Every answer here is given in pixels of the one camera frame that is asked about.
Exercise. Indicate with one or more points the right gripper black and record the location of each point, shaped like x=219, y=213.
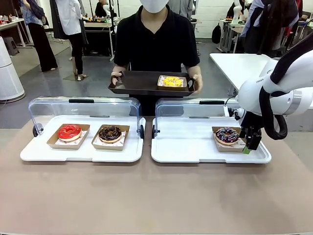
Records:
x=252, y=123

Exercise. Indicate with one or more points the yellow sprinkled donut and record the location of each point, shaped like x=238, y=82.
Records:
x=172, y=81

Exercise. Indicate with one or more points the dark brown serving tray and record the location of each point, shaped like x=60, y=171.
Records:
x=139, y=83

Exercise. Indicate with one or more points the person's left forearm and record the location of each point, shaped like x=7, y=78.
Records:
x=194, y=69

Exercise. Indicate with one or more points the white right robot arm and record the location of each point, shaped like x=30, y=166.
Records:
x=254, y=94

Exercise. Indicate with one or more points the person's right forearm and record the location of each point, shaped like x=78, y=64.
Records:
x=121, y=68

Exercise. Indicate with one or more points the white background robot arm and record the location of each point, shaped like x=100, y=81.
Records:
x=236, y=12

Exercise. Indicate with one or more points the dark donut with coloured sprinkles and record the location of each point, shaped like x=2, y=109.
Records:
x=227, y=148

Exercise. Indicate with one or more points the chocolate donut pink white drizzle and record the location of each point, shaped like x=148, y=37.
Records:
x=220, y=137

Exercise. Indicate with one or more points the person's black shirt torso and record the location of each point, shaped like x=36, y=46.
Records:
x=156, y=44

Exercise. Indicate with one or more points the chocolate sprinkled donut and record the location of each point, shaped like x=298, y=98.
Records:
x=107, y=147

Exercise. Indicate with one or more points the chocolate donut with sprinkles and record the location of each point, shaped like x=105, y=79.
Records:
x=104, y=134

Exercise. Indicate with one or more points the red glazed donut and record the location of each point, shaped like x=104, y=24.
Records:
x=63, y=146
x=63, y=133

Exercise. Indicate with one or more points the person's left hand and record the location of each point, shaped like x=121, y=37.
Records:
x=198, y=82

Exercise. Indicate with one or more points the person's right hand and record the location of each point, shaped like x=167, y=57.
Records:
x=114, y=80

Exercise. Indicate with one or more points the white plastic display tray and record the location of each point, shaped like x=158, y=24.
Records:
x=73, y=156
x=183, y=147

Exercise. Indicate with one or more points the white rectangular table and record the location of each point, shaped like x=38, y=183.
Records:
x=234, y=66

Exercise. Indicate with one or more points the black backpack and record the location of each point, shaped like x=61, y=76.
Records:
x=216, y=34

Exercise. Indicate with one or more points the hanging dark coats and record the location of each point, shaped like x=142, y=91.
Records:
x=271, y=27

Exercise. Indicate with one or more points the white face mask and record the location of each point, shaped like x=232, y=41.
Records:
x=154, y=6

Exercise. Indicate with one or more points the bystander in white shirt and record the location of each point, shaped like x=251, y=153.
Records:
x=71, y=19

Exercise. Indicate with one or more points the bystander in blue top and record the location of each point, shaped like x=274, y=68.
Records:
x=41, y=44

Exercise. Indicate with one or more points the white cylindrical air purifier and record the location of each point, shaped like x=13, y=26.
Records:
x=7, y=73

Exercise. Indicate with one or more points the grey stool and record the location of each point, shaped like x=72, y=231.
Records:
x=11, y=45

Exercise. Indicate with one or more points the white desk with small items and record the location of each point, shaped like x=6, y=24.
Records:
x=12, y=25

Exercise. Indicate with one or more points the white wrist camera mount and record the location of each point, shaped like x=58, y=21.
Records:
x=234, y=113

